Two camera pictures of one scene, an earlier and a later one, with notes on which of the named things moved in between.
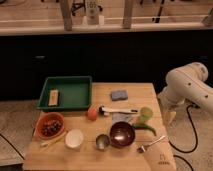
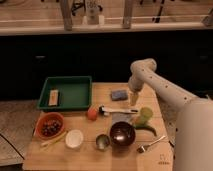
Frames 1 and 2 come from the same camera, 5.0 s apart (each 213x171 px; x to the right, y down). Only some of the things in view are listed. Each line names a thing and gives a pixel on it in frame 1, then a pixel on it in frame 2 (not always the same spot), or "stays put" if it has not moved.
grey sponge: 119,95 stays put
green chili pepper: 144,126 stays put
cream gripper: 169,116 -> 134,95
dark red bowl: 122,134 stays put
